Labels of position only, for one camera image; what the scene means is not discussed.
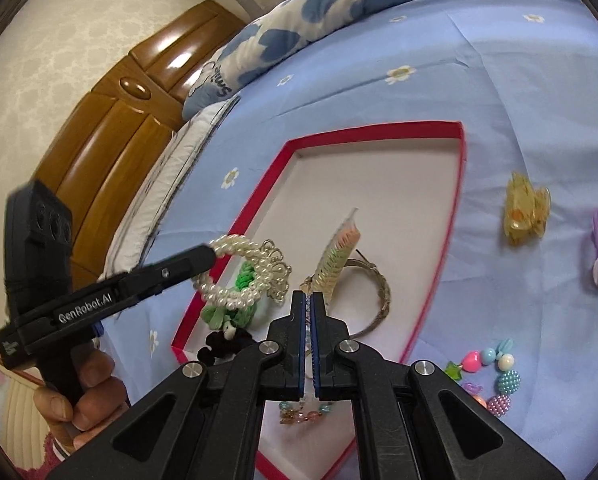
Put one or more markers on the silver wrist watch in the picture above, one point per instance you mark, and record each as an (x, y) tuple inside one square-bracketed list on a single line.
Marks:
[(381, 305)]

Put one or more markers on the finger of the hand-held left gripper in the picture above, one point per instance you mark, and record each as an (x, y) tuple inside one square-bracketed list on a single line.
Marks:
[(174, 270)]

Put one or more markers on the person's left hand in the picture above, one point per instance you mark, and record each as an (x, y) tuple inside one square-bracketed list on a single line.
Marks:
[(94, 385)]

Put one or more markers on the wooden headboard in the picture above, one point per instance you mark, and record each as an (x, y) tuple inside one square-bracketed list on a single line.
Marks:
[(119, 150)]

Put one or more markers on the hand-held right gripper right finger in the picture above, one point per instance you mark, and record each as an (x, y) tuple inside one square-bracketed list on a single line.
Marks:
[(318, 345)]

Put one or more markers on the red shallow cardboard box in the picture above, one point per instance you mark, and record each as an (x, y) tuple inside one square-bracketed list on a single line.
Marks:
[(379, 185)]

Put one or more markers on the pastel hair comb clip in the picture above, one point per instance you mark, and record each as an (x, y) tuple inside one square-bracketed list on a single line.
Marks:
[(336, 260)]

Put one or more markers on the yellow hair claw clip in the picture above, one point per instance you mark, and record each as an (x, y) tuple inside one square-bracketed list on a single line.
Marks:
[(521, 210)]

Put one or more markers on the blue heart print quilt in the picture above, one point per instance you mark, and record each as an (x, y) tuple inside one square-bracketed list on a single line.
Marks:
[(289, 35)]

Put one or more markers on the blue floral bed sheet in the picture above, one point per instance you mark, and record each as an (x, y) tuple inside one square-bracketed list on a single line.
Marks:
[(504, 110)]

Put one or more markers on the black scrunchie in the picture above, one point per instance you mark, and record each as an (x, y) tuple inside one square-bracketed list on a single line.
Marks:
[(219, 347)]

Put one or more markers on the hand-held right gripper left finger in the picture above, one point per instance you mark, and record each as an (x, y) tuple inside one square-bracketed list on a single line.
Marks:
[(299, 345)]

